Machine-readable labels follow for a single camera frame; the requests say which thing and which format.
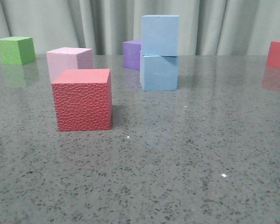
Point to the light blue foam cube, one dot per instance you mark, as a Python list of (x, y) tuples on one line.
[(159, 35), (159, 73)]

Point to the large red foam cube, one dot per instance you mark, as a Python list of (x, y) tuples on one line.
[(83, 99)]

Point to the purple foam cube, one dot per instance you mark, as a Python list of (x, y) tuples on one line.
[(131, 54)]

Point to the pink foam cube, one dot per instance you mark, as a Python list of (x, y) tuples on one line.
[(68, 58)]

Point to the grey-green curtain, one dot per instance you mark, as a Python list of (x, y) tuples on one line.
[(207, 27)]

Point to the green foam cube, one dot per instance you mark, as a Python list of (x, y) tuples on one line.
[(17, 50)]

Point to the red foam cube far right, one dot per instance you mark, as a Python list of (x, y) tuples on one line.
[(273, 58)]

